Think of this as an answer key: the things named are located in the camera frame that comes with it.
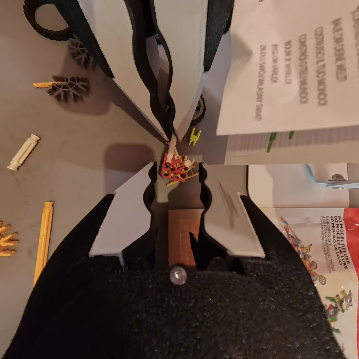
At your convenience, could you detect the instruction sheet with model pictures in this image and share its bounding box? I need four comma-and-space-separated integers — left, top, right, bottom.
216, 0, 359, 137

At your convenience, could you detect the grey connector with yellow rod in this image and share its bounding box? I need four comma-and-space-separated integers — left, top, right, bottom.
46, 75, 91, 102

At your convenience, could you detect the grey snowflake connector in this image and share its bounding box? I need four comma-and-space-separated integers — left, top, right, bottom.
67, 39, 95, 68

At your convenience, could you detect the short white toy rod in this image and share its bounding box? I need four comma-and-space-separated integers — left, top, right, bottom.
7, 134, 41, 171

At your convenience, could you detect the colourful construction toy bag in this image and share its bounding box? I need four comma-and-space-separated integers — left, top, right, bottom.
168, 208, 359, 359

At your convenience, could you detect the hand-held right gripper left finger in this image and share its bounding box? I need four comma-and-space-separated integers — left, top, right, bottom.
89, 161, 157, 258

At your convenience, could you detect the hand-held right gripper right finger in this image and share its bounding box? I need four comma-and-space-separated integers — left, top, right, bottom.
199, 162, 266, 258

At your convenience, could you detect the long yellow toy rod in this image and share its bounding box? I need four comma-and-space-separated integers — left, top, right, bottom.
33, 200, 55, 287

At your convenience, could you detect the yellow half-round connector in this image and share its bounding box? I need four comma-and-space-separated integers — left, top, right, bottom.
0, 221, 20, 257

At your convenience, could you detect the grey toy wheel with tyre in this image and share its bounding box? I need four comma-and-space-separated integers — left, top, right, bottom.
191, 95, 206, 127

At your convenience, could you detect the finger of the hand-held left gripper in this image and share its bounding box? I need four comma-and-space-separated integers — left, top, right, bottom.
151, 0, 209, 142
77, 0, 171, 141

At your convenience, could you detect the red and yellow connector cluster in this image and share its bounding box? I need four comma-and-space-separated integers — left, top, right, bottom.
165, 156, 200, 186

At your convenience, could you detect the black rubber tyre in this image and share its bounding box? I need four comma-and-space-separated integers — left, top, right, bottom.
23, 0, 75, 42

